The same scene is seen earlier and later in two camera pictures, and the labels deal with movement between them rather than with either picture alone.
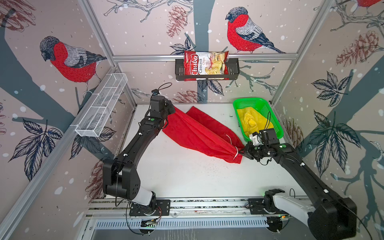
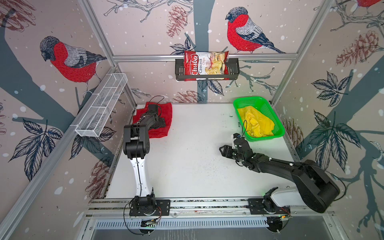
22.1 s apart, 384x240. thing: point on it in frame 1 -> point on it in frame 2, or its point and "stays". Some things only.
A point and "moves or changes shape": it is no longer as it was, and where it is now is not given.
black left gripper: (167, 104) -> (161, 122)
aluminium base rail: (110, 208) stays
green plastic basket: (263, 105) stays
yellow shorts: (253, 121) stays
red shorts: (197, 129) moves or changes shape
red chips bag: (200, 63) stays
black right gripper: (247, 148) -> (226, 149)
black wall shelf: (233, 71) stays
